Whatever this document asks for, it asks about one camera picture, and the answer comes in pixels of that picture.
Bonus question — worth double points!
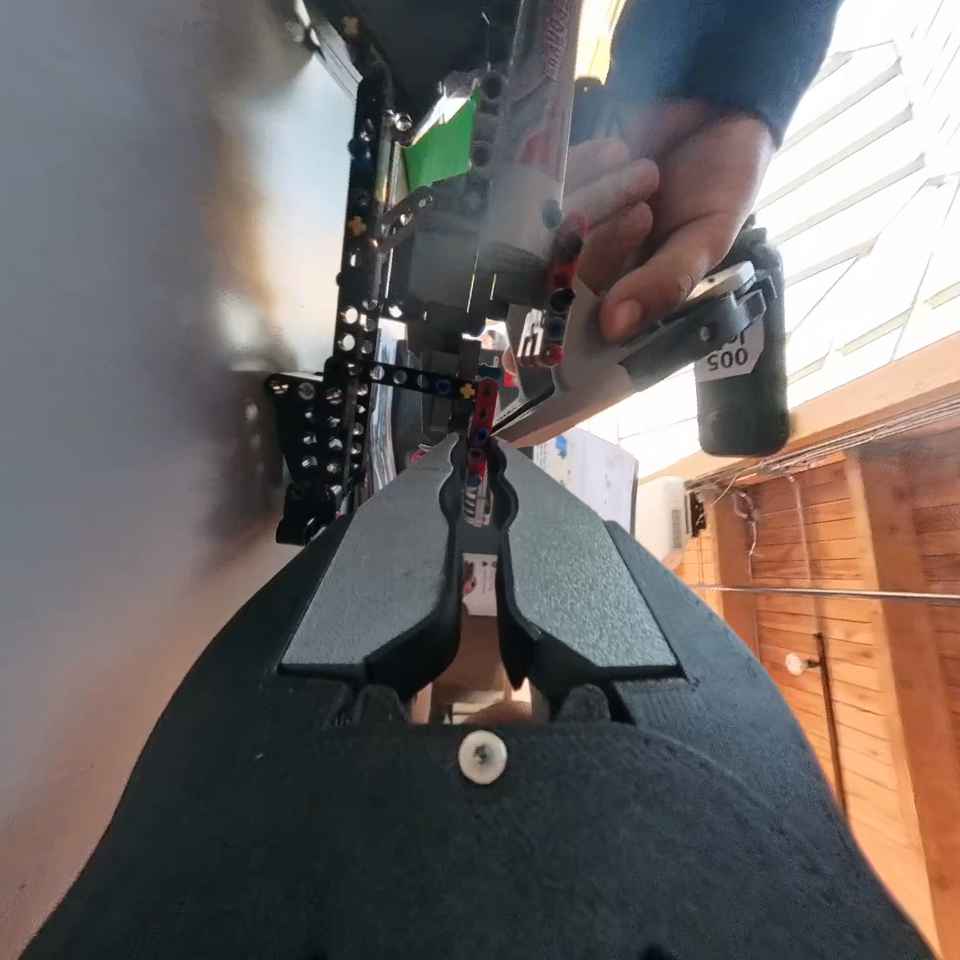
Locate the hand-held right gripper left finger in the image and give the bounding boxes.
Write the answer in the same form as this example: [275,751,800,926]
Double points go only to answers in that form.
[279,433,462,699]

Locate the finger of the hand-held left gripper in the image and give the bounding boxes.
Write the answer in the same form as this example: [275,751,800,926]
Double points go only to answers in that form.
[495,288,646,451]

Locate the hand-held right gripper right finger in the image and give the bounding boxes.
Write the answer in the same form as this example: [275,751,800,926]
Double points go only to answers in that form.
[486,437,682,706]

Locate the grey black lego model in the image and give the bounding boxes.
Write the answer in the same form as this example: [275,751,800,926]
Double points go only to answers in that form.
[266,0,594,545]

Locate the person's left forearm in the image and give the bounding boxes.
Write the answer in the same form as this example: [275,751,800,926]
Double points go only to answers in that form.
[600,0,849,151]

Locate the lego instruction booklet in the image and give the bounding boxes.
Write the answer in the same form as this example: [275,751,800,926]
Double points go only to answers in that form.
[534,426,640,530]

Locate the person's left hand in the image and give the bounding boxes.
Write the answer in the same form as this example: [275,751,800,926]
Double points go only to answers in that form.
[558,105,777,346]

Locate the white wall appliance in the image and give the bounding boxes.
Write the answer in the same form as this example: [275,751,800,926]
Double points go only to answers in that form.
[637,476,710,564]

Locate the thin grey cable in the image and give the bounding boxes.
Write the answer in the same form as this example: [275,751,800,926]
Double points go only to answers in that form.
[686,581,960,606]

